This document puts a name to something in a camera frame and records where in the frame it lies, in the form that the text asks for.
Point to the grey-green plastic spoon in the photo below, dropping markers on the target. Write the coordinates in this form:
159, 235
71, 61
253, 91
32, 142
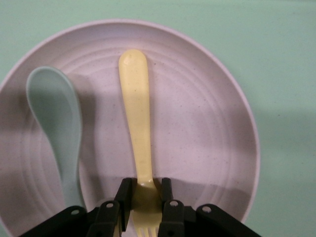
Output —
56, 111

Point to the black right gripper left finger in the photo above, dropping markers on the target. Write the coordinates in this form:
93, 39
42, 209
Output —
106, 217

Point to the light green rectangular tray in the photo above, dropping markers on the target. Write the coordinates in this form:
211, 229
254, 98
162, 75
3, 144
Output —
284, 49

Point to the pale pink round plate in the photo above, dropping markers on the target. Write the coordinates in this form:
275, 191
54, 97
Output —
197, 123

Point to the yellow plastic fork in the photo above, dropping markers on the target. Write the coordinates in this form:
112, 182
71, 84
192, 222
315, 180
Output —
137, 111

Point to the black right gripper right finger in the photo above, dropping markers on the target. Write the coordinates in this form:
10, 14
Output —
177, 219

